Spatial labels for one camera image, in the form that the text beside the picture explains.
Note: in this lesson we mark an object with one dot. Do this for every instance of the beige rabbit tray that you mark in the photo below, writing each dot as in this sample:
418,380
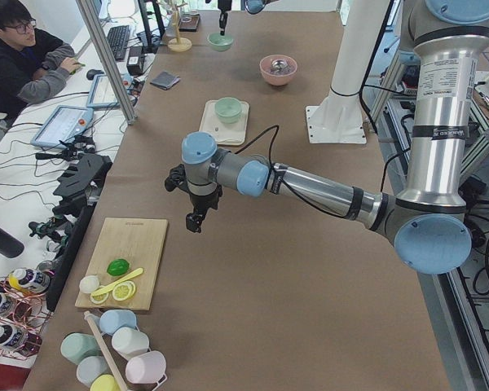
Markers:
224,134

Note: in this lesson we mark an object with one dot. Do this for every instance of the grey cup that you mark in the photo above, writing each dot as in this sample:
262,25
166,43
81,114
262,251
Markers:
90,368

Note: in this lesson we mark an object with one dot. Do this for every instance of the black water bottle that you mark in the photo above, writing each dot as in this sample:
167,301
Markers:
2,240

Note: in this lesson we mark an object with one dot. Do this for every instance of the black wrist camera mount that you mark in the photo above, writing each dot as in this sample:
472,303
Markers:
177,179

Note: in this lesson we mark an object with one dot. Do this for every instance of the green bowl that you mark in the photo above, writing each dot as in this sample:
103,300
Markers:
227,106
219,42
229,119

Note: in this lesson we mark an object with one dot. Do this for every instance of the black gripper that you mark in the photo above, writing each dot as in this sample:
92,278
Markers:
200,200
223,8

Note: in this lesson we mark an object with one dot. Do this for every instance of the metal ice scoop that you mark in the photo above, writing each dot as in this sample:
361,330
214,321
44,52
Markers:
279,66

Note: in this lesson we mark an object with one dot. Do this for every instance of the wooden cup tree stand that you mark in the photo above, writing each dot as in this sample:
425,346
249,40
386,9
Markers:
178,43

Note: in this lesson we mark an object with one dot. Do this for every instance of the green bowl on tray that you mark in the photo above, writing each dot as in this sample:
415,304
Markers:
229,119

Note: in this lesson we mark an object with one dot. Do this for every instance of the green lime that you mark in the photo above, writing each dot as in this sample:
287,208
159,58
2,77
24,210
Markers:
118,267

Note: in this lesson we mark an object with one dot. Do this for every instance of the pink bowl with ice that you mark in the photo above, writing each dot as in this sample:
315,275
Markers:
277,79

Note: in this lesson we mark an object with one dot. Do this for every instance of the blue cup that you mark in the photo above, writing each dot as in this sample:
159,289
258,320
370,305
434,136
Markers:
112,320

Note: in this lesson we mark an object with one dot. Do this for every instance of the white cup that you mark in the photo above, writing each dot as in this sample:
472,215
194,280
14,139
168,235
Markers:
129,342

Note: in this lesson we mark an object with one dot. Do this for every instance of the black keyboard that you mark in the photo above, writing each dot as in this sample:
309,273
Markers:
117,38

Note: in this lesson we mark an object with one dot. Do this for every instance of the aluminium frame post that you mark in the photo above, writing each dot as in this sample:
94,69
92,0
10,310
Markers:
106,58

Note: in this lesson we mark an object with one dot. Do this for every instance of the grey folded cloth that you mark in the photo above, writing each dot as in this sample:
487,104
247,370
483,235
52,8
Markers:
165,80

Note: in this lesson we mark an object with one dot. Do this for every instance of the pink cup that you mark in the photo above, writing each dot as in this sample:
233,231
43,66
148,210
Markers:
147,368

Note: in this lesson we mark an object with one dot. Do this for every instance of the seated person in black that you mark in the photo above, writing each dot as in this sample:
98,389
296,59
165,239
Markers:
34,65

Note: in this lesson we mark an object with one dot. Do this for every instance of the white garlic bulb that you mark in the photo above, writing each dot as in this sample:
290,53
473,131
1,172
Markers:
89,284

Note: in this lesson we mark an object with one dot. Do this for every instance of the teach pendant tablet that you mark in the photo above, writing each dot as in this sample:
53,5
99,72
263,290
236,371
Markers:
101,94
64,123

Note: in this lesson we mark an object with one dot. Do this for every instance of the lemon slice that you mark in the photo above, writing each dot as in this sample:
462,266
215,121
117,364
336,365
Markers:
99,299
124,291

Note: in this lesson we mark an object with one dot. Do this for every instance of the green cup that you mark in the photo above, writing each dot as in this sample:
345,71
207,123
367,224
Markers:
77,346

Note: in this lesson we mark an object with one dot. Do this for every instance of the yellow cup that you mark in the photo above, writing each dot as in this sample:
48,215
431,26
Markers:
105,382

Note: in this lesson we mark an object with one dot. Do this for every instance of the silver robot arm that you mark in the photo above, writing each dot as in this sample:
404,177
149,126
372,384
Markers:
425,221
253,7

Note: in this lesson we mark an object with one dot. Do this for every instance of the wooden cutting board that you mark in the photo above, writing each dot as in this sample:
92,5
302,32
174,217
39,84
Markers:
126,258

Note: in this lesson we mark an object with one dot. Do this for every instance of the yellow plastic knife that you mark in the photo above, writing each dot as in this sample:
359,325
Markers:
111,286

